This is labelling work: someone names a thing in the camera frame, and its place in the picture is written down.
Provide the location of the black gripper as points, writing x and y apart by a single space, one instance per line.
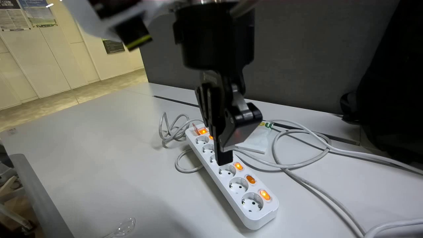
216 34

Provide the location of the white six-socket power strip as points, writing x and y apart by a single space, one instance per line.
240 186

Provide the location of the small clear plastic bag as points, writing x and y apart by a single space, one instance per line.
258 139

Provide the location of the green and black poster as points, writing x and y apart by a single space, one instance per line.
114 46

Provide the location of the clear plastic wrapper scrap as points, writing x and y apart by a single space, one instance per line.
123 226

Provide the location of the black office chair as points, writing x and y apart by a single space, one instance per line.
392 79

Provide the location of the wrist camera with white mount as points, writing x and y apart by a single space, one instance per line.
119 20

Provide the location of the blue green wall poster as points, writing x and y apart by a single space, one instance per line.
40 13

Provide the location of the grey text wall poster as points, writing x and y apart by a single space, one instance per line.
11 14

